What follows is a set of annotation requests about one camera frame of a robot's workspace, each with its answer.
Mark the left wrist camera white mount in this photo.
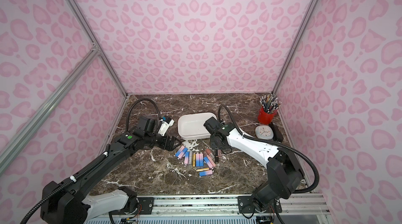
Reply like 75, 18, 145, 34
158, 116, 174, 137

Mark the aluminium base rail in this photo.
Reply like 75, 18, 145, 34
89, 193, 334, 224

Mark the gold glitter lipstick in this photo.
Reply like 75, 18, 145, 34
192, 153, 197, 167

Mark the red pencil cup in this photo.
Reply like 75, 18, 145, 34
257, 108, 276, 125

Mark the pink blue lipstick diagonal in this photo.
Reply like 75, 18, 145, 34
204, 156, 216, 170

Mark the bundle of pencils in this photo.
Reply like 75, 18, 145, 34
260, 93, 281, 114

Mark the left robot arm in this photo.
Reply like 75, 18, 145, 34
21, 112, 181, 224

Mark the white round clock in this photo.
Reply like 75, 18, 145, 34
255, 125, 274, 140

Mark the pink clear lip gloss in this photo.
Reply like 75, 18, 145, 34
205, 148, 215, 159

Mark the black stapler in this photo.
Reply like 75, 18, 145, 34
269, 122, 284, 143

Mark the black lipstick tube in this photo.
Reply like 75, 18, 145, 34
214, 149, 219, 164

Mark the white plastic storage box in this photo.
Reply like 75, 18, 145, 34
178, 112, 217, 141

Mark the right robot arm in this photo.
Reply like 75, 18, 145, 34
204, 105, 320, 212

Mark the silver lipstick tube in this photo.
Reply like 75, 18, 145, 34
188, 151, 193, 165

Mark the pink blue lipstick bottom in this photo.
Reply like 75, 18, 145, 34
199, 170, 213, 177

